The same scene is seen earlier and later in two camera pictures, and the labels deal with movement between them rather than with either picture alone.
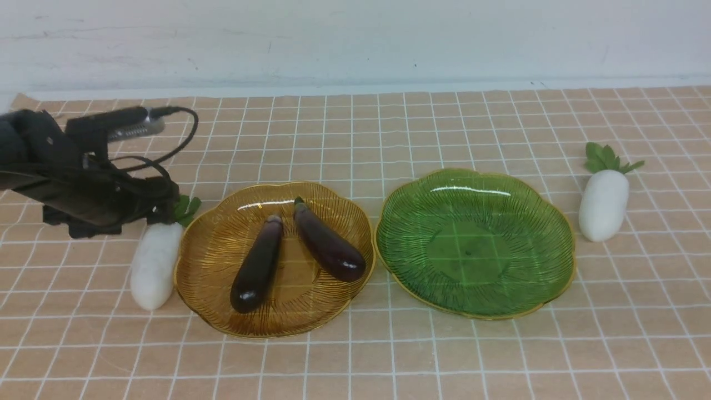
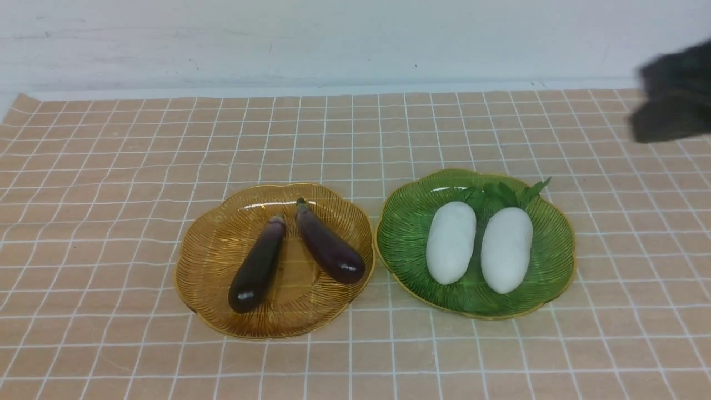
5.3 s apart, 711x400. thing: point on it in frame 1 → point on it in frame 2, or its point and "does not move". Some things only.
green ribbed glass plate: (474, 245) does not move
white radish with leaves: (605, 198) → (506, 242)
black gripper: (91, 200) → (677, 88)
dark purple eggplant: (335, 254) does not move
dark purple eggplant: (256, 269) does not move
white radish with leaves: (156, 257) → (450, 240)
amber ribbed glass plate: (303, 299) does not move
